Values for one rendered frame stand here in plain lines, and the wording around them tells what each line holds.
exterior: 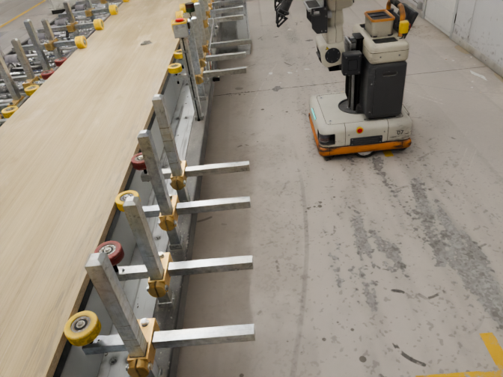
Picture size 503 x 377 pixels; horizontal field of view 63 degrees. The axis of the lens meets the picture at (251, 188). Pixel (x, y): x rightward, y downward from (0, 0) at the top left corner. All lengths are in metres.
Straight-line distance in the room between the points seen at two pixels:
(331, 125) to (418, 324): 1.49
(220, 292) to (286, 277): 0.36
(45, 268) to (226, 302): 1.11
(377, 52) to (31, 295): 2.34
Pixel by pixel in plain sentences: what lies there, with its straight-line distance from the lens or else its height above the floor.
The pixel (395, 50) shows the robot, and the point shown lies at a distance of 2.88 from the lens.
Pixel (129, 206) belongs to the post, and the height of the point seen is 1.10.
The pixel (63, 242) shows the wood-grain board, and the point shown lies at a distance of 1.38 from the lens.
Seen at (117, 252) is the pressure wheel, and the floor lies 0.91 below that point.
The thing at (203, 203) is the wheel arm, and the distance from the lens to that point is 1.42.
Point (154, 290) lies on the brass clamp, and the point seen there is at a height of 0.81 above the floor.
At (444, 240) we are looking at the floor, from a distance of 2.55.
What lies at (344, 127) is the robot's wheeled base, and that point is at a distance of 2.98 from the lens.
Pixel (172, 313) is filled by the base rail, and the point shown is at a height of 0.70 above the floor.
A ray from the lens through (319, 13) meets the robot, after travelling 2.83.
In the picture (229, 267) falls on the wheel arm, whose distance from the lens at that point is 1.25.
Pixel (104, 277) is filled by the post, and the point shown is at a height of 1.13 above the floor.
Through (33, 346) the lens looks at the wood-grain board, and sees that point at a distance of 1.15.
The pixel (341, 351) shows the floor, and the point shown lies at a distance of 2.01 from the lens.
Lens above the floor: 1.72
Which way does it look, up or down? 37 degrees down
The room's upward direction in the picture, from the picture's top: 8 degrees counter-clockwise
